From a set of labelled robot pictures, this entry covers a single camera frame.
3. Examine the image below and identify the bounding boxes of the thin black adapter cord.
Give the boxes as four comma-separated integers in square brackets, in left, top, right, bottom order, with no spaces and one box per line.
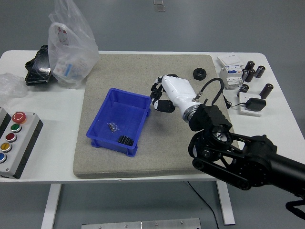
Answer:
[222,94,248,110]

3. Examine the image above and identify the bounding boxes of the yellow push button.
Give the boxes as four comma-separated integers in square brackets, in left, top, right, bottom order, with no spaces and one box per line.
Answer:
[0,142,13,153]

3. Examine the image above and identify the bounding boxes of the black floor cable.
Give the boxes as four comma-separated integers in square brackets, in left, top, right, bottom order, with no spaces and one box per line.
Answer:
[186,181,219,229]

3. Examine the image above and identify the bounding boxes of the grey push-button control box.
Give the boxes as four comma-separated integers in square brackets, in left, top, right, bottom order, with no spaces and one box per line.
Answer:
[0,111,44,180]

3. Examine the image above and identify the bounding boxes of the red push button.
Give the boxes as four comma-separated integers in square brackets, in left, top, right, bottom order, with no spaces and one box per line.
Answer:
[5,133,18,144]

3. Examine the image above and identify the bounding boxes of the small clear screw bag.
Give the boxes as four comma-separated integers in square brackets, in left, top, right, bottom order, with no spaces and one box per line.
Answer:
[107,122,121,133]

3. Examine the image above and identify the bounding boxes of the red emergency stop button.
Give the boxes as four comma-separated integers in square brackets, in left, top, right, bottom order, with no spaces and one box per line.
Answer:
[11,111,28,124]

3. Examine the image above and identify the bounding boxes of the black plug adapter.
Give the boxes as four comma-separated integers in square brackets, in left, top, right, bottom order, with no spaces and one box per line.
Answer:
[245,97,267,113]

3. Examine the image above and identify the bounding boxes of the white blue carton box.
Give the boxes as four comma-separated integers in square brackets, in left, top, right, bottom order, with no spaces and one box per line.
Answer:
[53,59,73,78]

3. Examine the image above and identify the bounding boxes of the white table leg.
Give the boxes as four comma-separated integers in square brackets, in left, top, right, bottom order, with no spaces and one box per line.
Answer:
[41,183,62,229]
[216,180,236,225]

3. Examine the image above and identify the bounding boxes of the white wall switch plate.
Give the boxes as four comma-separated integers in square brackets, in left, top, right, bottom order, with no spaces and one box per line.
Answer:
[216,54,244,68]

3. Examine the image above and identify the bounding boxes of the green push button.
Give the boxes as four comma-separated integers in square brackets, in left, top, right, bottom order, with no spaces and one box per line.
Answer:
[10,123,23,134]

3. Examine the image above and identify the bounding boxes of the clear plastic bag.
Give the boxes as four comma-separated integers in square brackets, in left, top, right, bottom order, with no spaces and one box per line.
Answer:
[47,0,99,90]

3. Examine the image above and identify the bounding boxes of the grey-brown felt mat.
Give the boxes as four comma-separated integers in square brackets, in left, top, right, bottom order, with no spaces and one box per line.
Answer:
[72,54,240,178]

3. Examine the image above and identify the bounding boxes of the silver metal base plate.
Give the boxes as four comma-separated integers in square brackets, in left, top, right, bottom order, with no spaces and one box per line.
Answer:
[81,218,201,229]

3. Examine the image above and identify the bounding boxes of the white socket plate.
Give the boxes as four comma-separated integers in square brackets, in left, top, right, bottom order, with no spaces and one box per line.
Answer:
[238,92,265,117]

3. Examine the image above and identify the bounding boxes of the white circuit breaker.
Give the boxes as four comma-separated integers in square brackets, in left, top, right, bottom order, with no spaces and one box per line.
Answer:
[219,65,244,91]

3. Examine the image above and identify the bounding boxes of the small black hex nut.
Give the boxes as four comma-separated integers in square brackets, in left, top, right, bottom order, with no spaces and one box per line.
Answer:
[192,67,207,81]

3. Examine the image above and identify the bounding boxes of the crumpled clear plastic wrap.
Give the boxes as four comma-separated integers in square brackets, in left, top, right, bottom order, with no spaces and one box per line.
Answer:
[0,72,29,106]

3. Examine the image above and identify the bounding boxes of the clear floor socket cover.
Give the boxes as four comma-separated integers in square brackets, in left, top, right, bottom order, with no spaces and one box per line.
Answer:
[153,0,166,13]

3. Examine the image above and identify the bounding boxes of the blue plastic bin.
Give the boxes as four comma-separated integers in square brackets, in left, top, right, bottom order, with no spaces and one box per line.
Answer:
[85,87,152,158]

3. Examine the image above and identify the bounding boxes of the black wrapped metal part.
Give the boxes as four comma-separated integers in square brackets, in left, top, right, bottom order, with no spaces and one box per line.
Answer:
[24,44,58,87]

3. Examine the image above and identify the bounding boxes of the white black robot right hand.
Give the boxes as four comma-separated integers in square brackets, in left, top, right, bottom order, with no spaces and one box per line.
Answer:
[150,74,200,115]

